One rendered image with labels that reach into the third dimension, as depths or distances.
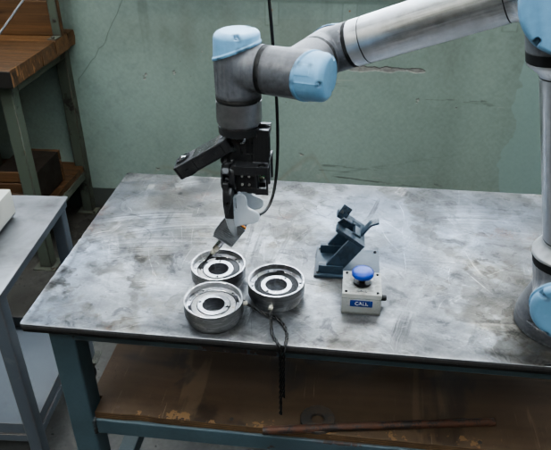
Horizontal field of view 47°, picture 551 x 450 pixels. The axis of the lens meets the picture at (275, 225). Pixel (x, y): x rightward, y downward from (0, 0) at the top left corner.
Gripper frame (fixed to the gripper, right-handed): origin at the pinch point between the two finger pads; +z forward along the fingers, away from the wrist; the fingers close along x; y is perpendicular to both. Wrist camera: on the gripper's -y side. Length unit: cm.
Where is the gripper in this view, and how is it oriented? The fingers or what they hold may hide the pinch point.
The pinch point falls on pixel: (232, 226)
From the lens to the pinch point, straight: 115.8
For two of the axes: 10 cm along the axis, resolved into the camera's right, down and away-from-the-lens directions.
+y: 9.9, 0.5, -1.0
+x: 1.1, -5.2, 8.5
